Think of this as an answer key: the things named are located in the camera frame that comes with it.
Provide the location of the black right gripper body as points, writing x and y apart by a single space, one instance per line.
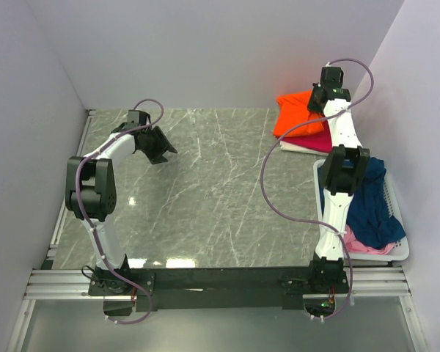
312 105

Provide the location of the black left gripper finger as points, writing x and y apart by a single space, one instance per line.
164 145
158 160

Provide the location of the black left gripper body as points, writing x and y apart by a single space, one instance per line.
154 146

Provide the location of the orange t-shirt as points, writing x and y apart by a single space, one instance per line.
293 111

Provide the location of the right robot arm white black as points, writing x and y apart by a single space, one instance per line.
340 175

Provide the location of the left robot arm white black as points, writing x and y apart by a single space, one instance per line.
91 193

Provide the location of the folded magenta t-shirt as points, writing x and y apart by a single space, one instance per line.
319 141

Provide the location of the folded white t-shirt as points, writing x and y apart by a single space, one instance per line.
288 147

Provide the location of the navy blue t-shirt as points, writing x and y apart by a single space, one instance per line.
368 215

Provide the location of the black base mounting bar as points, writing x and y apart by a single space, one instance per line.
209 288

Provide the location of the light pink t-shirt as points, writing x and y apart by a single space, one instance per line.
353 245

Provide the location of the white plastic laundry basket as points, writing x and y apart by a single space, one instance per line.
401 249

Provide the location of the aluminium frame rail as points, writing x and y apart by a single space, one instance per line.
71 285

